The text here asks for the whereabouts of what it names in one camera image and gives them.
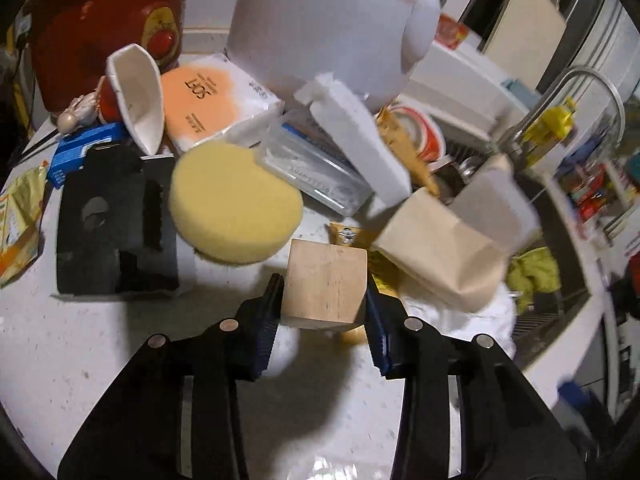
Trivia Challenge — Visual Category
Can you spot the kitchen sink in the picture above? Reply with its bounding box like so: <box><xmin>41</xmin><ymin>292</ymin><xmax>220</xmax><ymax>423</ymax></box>
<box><xmin>435</xmin><ymin>145</ymin><xmax>596</xmax><ymax>356</ymax></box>

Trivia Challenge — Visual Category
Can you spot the orange white tissue pack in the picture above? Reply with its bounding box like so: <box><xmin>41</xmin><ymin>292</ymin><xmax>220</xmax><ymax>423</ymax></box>
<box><xmin>160</xmin><ymin>54</ymin><xmax>285</xmax><ymax>153</ymax></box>

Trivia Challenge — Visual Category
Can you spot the yellow-brown paper wrapper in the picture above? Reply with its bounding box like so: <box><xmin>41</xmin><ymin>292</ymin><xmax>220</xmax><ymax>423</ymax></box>
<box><xmin>375</xmin><ymin>110</ymin><xmax>443</xmax><ymax>196</ymax></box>

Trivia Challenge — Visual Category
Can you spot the white foam piece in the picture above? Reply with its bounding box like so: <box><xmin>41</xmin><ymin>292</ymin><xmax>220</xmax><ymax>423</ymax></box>
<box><xmin>294</xmin><ymin>72</ymin><xmax>413</xmax><ymax>211</ymax></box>

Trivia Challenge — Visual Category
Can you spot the crushed white paper cup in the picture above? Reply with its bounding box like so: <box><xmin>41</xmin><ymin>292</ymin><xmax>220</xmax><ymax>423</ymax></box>
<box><xmin>106</xmin><ymin>44</ymin><xmax>166</xmax><ymax>157</ymax></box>

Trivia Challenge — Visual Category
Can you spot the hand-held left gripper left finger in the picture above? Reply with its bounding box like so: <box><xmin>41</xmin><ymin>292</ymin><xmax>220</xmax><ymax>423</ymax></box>
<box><xmin>57</xmin><ymin>272</ymin><xmax>287</xmax><ymax>480</ymax></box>

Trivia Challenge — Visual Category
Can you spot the translucent white plastic cup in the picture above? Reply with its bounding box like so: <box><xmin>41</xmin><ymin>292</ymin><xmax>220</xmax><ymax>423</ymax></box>
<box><xmin>450</xmin><ymin>167</ymin><xmax>543</xmax><ymax>256</ymax></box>

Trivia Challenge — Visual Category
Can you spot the white rice cooker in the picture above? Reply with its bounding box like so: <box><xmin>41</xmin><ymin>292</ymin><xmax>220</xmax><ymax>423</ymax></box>
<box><xmin>226</xmin><ymin>0</ymin><xmax>442</xmax><ymax>111</ymax></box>

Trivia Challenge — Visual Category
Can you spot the red clay slow cooker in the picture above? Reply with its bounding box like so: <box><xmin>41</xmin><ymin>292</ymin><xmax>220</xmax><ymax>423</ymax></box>
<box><xmin>22</xmin><ymin>0</ymin><xmax>193</xmax><ymax>116</ymax></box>

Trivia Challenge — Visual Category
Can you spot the chrome sink faucet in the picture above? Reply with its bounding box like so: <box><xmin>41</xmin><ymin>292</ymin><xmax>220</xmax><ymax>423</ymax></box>
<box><xmin>500</xmin><ymin>66</ymin><xmax>627</xmax><ymax>161</ymax></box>

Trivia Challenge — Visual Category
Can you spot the red printed packet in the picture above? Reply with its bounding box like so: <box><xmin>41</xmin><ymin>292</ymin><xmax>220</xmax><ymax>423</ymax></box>
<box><xmin>434</xmin><ymin>14</ymin><xmax>471</xmax><ymax>51</ymax></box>

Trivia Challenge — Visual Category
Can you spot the beige cutting board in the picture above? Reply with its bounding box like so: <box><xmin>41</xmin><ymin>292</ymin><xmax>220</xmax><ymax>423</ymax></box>
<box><xmin>482</xmin><ymin>0</ymin><xmax>568</xmax><ymax>91</ymax></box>

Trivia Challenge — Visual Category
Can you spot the green cloth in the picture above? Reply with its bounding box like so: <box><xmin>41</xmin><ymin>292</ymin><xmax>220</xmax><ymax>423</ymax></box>
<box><xmin>506</xmin><ymin>246</ymin><xmax>561</xmax><ymax>313</ymax></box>

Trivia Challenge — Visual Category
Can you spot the clear plastic box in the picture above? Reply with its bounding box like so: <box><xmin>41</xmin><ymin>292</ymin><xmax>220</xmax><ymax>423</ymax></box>
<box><xmin>255</xmin><ymin>112</ymin><xmax>376</xmax><ymax>218</ymax></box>

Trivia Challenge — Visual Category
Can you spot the round yellow sponge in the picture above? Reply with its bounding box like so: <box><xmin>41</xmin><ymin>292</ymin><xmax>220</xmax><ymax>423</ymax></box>
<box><xmin>168</xmin><ymin>141</ymin><xmax>304</xmax><ymax>266</ymax></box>

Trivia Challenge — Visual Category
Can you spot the black foam insert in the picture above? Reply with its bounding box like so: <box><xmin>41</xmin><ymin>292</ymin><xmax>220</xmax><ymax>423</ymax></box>
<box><xmin>56</xmin><ymin>144</ymin><xmax>180</xmax><ymax>297</ymax></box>

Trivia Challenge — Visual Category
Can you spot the black power cable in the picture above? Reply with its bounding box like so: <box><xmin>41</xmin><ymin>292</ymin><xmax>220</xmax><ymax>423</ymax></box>
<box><xmin>20</xmin><ymin>127</ymin><xmax>61</xmax><ymax>156</ymax></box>

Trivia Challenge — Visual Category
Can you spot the shelf of assorted bottles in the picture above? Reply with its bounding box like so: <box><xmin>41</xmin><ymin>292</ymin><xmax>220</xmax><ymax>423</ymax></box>
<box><xmin>555</xmin><ymin>130</ymin><xmax>640</xmax><ymax>241</ymax></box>

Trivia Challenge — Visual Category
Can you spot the wooden block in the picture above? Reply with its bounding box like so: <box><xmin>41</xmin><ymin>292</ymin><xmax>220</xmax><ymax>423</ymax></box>
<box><xmin>282</xmin><ymin>238</ymin><xmax>369</xmax><ymax>332</ymax></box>

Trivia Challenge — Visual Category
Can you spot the blue cardboard box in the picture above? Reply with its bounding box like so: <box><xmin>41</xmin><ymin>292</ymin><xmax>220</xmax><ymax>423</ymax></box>
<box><xmin>48</xmin><ymin>121</ymin><xmax>131</xmax><ymax>190</ymax></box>

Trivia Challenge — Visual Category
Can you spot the red white bowl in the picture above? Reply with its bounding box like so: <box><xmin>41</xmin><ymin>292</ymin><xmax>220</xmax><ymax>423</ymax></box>
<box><xmin>385</xmin><ymin>102</ymin><xmax>446</xmax><ymax>161</ymax></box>

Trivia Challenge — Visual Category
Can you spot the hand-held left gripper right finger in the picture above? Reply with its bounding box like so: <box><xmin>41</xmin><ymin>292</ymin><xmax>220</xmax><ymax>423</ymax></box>
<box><xmin>365</xmin><ymin>275</ymin><xmax>587</xmax><ymax>480</ymax></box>

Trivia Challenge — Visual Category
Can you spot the gold orange noodle snack packet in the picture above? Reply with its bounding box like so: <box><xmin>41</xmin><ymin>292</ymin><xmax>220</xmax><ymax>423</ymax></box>
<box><xmin>0</xmin><ymin>162</ymin><xmax>49</xmax><ymax>288</ymax></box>

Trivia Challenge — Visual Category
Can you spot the brown paper bag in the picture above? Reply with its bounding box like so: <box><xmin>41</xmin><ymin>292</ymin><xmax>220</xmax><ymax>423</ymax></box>
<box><xmin>372</xmin><ymin>187</ymin><xmax>508</xmax><ymax>313</ymax></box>

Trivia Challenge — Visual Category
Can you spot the white plastic bag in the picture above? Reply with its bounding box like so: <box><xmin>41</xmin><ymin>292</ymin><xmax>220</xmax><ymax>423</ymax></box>
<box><xmin>400</xmin><ymin>280</ymin><xmax>518</xmax><ymax>361</ymax></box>

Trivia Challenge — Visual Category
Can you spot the pale lumpy root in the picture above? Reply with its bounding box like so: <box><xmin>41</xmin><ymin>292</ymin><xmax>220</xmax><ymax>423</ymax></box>
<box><xmin>56</xmin><ymin>92</ymin><xmax>103</xmax><ymax>133</ymax></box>

